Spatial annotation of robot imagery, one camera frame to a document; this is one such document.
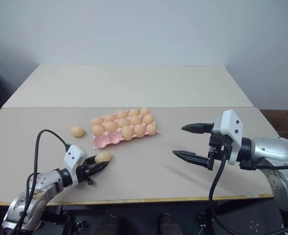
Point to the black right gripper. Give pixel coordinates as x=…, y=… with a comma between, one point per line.
x=218, y=147

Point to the pink egg carton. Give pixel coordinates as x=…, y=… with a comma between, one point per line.
x=102, y=142

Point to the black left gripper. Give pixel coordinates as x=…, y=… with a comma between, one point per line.
x=83, y=171

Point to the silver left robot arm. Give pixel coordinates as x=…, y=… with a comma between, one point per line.
x=44, y=182

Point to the brown cardboard box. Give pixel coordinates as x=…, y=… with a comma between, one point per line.
x=281, y=122

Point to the tan egg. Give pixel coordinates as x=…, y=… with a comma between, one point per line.
x=133, y=112
x=135, y=119
x=148, y=119
x=126, y=133
x=96, y=121
x=139, y=129
x=103, y=157
x=144, y=111
x=97, y=130
x=77, y=131
x=151, y=128
x=121, y=114
x=109, y=118
x=111, y=126
x=123, y=122

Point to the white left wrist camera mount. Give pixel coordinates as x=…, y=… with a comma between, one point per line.
x=73, y=156

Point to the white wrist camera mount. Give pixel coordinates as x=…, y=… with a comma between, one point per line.
x=73, y=156
x=229, y=122

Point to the dark rounded shape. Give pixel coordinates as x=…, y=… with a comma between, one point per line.
x=166, y=224

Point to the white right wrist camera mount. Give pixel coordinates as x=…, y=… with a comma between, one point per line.
x=229, y=122

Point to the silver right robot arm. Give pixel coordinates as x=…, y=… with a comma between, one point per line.
x=275, y=151

